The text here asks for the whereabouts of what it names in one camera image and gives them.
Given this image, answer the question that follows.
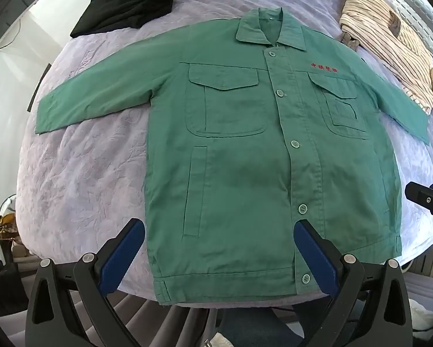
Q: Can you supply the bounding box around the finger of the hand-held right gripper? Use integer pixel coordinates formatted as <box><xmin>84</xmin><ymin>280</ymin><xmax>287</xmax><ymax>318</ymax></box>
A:
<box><xmin>405</xmin><ymin>182</ymin><xmax>433</xmax><ymax>225</ymax></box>

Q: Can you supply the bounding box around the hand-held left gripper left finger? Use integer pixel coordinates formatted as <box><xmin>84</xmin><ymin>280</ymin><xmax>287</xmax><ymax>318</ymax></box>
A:
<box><xmin>25</xmin><ymin>219</ymin><xmax>146</xmax><ymax>347</ymax></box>

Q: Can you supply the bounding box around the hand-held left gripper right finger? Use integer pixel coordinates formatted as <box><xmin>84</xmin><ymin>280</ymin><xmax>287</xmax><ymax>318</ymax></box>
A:
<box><xmin>293</xmin><ymin>219</ymin><xmax>414</xmax><ymax>347</ymax></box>

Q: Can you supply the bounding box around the green work jacket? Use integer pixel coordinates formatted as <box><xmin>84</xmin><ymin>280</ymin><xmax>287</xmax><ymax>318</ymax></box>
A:
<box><xmin>34</xmin><ymin>7</ymin><xmax>430</xmax><ymax>303</ymax></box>

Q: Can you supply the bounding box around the lavender quilted bedspread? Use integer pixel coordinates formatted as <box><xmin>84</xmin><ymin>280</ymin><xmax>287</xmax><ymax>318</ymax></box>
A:
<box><xmin>16</xmin><ymin>0</ymin><xmax>433</xmax><ymax>299</ymax></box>

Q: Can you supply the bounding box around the golden bottle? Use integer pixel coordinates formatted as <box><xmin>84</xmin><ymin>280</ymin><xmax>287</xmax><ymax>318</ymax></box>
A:
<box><xmin>0</xmin><ymin>195</ymin><xmax>19</xmax><ymax>241</ymax></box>

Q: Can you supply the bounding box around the black bag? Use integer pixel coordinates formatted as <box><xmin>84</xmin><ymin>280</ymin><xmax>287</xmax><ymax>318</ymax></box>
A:
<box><xmin>0</xmin><ymin>256</ymin><xmax>31</xmax><ymax>313</ymax></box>

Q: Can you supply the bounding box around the cream striped shirt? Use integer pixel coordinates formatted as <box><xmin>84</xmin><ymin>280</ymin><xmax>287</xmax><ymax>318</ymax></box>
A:
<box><xmin>338</xmin><ymin>0</ymin><xmax>433</xmax><ymax>116</ymax></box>

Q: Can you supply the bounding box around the black folded garment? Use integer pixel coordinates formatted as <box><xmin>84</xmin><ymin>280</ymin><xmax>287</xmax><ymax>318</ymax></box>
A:
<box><xmin>70</xmin><ymin>0</ymin><xmax>184</xmax><ymax>38</ymax></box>

